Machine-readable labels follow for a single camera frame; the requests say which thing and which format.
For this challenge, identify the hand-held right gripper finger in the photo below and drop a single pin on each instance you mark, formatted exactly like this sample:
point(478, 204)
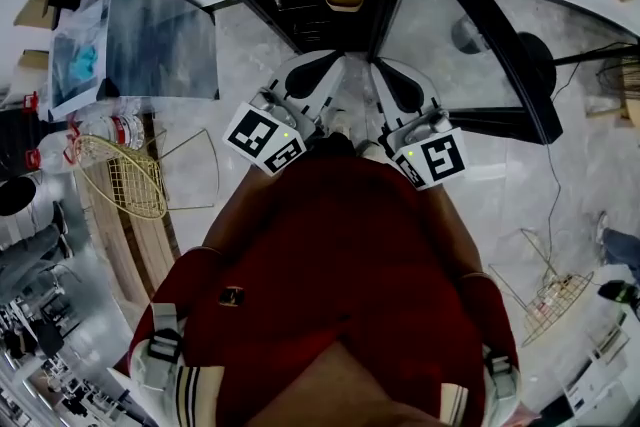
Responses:
point(417, 77)
point(384, 95)

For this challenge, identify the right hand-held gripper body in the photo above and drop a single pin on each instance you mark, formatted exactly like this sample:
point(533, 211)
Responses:
point(435, 155)

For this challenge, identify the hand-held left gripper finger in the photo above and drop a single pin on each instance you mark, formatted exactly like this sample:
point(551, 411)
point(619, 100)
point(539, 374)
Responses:
point(330, 85)
point(295, 65)

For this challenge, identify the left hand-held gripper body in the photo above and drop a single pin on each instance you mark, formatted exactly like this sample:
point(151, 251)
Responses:
point(260, 135)

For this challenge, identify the person's right forearm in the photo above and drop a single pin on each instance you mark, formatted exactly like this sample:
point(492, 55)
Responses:
point(457, 235)

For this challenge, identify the person's left forearm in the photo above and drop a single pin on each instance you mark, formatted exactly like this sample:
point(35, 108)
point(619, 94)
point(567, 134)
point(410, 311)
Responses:
point(240, 215)

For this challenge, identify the person's white left shoe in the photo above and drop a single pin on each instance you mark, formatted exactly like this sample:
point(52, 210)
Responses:
point(339, 121)

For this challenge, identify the person's white shoe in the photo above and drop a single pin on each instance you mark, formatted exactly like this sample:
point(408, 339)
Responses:
point(371, 150)
point(339, 121)

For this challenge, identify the person's white right shoe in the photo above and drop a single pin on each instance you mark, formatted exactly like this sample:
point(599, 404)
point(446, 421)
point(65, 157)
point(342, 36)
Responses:
point(371, 150)

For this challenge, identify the person's black trousers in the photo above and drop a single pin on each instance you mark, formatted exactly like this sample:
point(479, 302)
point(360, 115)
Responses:
point(332, 145)

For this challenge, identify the grey trash bin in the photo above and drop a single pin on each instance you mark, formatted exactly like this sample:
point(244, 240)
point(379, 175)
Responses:
point(467, 35)

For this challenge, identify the black fan stand base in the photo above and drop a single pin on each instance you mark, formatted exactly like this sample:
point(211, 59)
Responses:
point(537, 65)

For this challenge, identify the clear bottle red label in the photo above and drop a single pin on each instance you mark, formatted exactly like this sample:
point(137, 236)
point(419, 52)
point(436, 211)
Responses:
point(115, 130)

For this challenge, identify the person's red shirt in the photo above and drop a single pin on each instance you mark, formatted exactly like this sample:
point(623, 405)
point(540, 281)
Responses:
point(325, 265)

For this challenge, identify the wooden slat pallet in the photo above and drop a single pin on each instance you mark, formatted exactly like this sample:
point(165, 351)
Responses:
point(135, 245)

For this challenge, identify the blue cloth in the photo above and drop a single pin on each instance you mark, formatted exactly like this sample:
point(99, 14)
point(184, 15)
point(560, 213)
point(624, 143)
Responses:
point(84, 62)

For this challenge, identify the light wooden stool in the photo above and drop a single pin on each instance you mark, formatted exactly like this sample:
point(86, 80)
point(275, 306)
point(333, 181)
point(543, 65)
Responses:
point(627, 90)

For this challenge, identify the black round stool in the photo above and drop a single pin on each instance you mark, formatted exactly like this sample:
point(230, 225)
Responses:
point(15, 195)

